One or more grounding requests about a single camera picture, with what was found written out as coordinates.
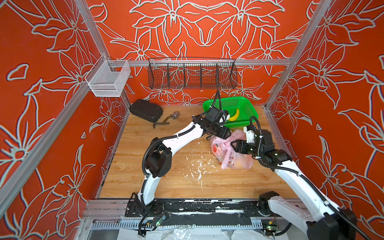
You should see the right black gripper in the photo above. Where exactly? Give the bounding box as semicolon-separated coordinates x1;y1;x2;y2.
230;138;265;159

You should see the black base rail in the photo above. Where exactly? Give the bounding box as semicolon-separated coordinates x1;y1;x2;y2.
124;197;286;227

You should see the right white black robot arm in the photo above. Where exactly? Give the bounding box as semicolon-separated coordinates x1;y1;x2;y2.
231;116;369;240

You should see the black oval tray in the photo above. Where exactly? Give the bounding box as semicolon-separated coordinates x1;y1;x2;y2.
129;99;163;123

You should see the yellow banana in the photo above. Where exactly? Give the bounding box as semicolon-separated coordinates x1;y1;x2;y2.
229;109;240;122

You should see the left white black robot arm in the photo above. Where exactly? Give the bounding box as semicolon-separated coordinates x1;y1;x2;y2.
138;106;231;207

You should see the green plastic basket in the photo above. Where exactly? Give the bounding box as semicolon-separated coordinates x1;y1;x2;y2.
221;97;259;129

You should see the pink plastic bag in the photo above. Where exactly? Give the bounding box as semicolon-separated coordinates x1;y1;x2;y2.
210;130;254;170

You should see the white wire wall basket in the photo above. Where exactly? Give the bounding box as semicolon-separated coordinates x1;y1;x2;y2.
85;55;131;97

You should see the metal hand tool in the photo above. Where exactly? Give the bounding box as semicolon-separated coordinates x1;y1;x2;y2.
153;111;180;129

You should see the black wire wall basket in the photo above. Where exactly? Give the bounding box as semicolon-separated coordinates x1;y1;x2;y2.
148;57;238;90

